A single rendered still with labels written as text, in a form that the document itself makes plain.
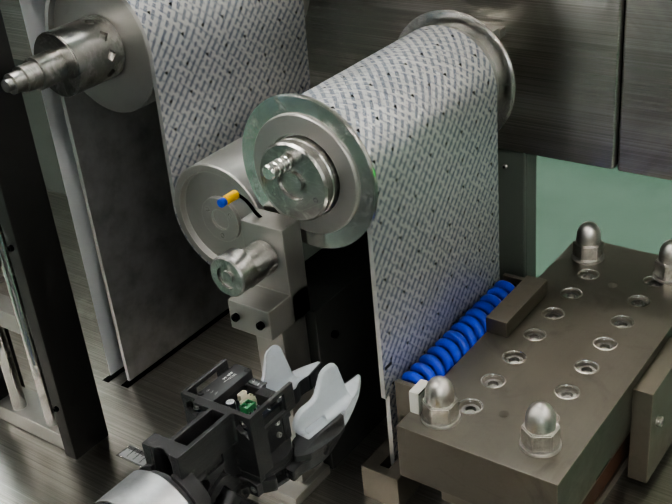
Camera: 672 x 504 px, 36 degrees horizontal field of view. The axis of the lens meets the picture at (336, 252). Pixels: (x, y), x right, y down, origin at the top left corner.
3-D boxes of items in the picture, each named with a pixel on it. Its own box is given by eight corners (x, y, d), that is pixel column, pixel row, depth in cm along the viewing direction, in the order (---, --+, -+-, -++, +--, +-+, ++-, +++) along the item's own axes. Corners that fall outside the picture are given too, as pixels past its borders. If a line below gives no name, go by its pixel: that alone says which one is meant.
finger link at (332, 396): (378, 343, 85) (298, 397, 80) (384, 400, 88) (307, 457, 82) (351, 331, 87) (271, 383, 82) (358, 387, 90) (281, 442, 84)
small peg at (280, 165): (262, 180, 87) (259, 165, 87) (283, 167, 89) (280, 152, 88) (275, 182, 86) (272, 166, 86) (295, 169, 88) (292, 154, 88)
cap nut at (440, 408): (413, 422, 94) (410, 382, 92) (433, 400, 96) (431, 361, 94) (448, 434, 92) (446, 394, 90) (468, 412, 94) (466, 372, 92)
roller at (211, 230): (184, 259, 107) (164, 154, 101) (326, 165, 125) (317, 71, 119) (273, 286, 101) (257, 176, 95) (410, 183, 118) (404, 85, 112)
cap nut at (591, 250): (566, 260, 116) (566, 225, 114) (579, 246, 119) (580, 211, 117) (596, 267, 114) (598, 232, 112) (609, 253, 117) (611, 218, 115)
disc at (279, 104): (252, 230, 98) (231, 83, 91) (255, 227, 99) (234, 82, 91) (381, 265, 90) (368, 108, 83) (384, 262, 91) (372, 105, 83)
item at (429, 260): (381, 397, 99) (366, 229, 90) (495, 284, 115) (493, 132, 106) (385, 399, 99) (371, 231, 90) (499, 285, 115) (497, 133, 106)
